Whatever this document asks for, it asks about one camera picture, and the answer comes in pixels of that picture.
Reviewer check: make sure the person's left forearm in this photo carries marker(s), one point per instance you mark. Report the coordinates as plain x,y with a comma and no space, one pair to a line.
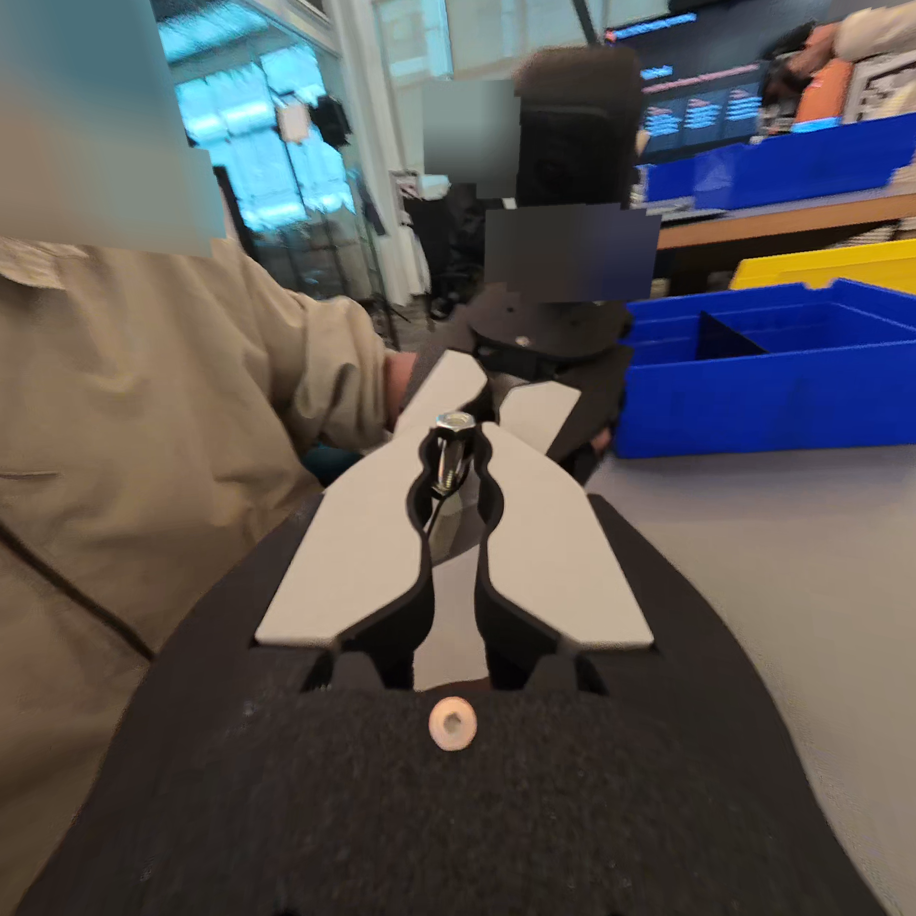
398,387

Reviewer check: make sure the white studio light panel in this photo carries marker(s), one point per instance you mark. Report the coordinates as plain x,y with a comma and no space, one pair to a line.
295,120

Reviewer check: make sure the small blue storage bin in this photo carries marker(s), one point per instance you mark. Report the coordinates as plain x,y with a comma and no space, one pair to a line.
670,179

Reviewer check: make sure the computer monitor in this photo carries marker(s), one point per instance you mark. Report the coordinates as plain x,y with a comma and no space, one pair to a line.
702,108

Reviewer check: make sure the person's left hand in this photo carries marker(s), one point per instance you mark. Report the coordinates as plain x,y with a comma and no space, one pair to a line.
601,440

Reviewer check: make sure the black studio lamp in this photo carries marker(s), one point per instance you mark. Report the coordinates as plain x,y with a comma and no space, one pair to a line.
332,122

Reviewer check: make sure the brown wooden desk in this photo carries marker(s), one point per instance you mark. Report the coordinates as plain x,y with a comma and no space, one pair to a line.
802,222

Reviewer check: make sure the yellow storage bin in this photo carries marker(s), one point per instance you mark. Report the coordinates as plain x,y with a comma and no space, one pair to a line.
845,268

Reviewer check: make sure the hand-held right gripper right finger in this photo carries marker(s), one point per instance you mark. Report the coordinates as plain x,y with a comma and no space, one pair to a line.
566,573

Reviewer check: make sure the blue divided storage bin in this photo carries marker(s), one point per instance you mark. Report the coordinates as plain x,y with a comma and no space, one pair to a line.
773,401

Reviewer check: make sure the silver bolt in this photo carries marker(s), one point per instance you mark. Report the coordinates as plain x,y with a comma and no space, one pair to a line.
448,465

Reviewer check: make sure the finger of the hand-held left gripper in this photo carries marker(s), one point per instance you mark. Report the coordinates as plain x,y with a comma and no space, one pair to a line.
544,415
447,387

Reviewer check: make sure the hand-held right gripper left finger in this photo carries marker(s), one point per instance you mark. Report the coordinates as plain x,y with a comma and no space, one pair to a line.
341,573

